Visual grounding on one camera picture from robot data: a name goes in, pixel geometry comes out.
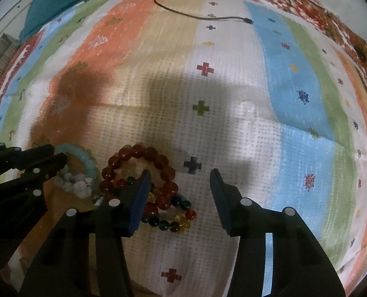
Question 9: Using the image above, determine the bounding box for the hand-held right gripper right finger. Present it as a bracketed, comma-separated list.
[210, 168, 346, 297]

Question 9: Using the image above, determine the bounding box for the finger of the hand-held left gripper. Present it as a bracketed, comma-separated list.
[0, 154, 68, 199]
[0, 143, 56, 169]

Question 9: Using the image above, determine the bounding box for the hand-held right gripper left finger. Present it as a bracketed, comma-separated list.
[19, 170, 153, 297]

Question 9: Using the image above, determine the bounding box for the white bead bracelet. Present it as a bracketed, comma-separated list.
[54, 165, 105, 206]

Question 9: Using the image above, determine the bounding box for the multicolour bead bracelet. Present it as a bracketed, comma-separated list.
[121, 176, 197, 233]

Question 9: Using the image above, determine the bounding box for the aqua bead bracelet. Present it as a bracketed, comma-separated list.
[54, 144, 100, 186]

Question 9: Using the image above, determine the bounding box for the red bead bracelet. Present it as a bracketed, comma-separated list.
[99, 142, 179, 217]

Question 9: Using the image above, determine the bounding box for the striped printed bedsheet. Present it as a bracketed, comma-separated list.
[0, 0, 367, 297]

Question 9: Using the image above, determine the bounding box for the white headboard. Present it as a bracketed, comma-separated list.
[0, 0, 52, 59]

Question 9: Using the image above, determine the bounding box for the teal pillow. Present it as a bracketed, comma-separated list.
[19, 0, 102, 42]

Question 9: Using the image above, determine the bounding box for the black charging cable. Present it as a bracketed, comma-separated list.
[154, 0, 254, 25]

